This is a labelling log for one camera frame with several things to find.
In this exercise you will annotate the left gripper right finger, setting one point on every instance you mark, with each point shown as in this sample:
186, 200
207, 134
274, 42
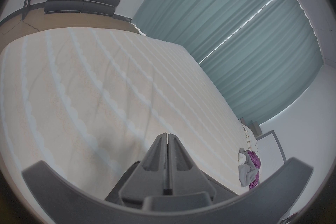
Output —
187, 175

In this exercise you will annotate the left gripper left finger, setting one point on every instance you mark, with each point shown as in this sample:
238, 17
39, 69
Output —
151, 173

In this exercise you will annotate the black T-shirt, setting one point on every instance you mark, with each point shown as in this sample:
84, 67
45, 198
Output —
220, 186

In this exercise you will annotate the bed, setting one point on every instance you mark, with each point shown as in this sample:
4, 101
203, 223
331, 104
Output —
78, 91

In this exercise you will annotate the white garment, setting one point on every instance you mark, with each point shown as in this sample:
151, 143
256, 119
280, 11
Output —
241, 156

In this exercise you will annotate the grey garment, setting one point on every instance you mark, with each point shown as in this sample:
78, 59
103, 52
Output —
245, 173

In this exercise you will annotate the purple satin garment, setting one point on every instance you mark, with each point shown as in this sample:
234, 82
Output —
255, 158

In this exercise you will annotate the white printed pillow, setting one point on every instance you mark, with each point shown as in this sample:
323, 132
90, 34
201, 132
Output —
250, 139

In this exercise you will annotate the grey bedside table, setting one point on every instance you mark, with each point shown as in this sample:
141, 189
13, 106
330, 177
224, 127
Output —
250, 124

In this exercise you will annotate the blue-green curtain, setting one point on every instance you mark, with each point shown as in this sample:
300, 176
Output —
267, 60
199, 2

